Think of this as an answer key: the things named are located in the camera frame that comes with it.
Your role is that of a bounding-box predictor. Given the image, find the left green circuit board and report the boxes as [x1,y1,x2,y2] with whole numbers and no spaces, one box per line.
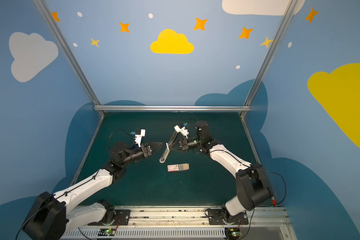
[98,229,117,237]

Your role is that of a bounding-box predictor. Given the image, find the right green circuit board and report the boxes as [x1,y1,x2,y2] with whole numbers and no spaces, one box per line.
[224,228,242,240]

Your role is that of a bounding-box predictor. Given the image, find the red white staple box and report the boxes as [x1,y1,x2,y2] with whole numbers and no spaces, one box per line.
[168,163,190,173]

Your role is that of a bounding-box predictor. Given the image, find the beige black stapler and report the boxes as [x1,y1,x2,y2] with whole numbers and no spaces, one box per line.
[159,131,178,164]

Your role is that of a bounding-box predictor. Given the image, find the aluminium frame post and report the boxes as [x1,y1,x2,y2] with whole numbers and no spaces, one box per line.
[244,0,299,109]
[33,0,101,107]

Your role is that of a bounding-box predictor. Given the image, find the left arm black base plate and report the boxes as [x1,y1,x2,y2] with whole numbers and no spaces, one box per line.
[88,210,131,226]

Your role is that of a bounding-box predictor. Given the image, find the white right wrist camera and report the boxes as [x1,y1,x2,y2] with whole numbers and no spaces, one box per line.
[174,123,189,138]

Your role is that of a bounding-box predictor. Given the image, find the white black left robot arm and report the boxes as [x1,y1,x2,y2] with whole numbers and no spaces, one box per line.
[21,142,163,240]

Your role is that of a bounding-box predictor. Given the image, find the left aluminium frame post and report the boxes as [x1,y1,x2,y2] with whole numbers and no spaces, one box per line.
[33,0,101,107]

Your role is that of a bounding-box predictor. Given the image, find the right aluminium frame post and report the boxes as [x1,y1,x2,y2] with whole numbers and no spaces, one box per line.
[244,0,299,109]

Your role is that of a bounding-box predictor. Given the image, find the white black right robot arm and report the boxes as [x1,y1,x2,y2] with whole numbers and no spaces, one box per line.
[166,121,274,224]

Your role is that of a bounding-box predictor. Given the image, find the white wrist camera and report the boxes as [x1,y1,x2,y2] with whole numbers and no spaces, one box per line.
[174,123,189,138]
[134,129,146,148]

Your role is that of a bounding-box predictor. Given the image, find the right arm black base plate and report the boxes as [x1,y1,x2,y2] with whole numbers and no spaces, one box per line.
[205,208,249,225]

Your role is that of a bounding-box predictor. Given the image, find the aluminium front rail frame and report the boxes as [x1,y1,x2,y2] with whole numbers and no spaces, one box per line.
[59,206,297,240]

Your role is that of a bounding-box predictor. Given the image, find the aluminium back crossbar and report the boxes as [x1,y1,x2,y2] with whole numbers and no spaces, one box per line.
[94,105,251,112]

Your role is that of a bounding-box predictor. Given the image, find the green circuit board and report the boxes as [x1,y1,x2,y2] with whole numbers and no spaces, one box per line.
[224,228,242,240]
[98,229,117,237]

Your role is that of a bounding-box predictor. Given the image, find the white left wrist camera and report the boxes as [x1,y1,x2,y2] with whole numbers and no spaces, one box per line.
[134,129,146,148]

